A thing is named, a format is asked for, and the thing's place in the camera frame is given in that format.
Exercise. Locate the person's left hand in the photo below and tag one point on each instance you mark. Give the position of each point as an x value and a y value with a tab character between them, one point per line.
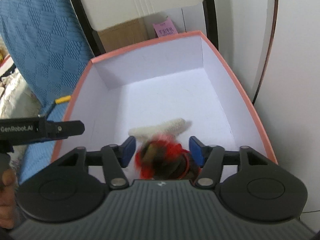
7	180

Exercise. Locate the chair with blue cover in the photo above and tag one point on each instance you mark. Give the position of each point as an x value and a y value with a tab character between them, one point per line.
45	42

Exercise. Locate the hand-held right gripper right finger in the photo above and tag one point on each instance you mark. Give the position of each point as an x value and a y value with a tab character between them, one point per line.
196	151

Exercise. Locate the pink cardboard box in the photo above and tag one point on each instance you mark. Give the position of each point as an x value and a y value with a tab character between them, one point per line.
162	92

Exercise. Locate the white wardrobe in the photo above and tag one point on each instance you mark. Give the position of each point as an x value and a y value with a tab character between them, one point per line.
295	80

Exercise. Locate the pink paper label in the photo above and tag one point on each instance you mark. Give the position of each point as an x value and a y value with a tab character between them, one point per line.
165	28

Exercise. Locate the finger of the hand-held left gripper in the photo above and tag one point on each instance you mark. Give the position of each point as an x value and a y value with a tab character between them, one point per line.
67	128

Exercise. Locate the red and black toy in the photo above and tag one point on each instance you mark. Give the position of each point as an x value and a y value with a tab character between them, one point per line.
160	160

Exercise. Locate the white plush toy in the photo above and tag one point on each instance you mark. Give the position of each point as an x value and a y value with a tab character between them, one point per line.
160	128

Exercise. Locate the light wooden cabinet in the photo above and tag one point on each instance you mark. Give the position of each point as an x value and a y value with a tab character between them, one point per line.
125	36

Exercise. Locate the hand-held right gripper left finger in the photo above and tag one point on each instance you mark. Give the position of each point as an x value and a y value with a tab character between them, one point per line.
128	152

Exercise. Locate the white chair with black frame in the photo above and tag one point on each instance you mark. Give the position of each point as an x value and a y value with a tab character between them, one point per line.
125	2

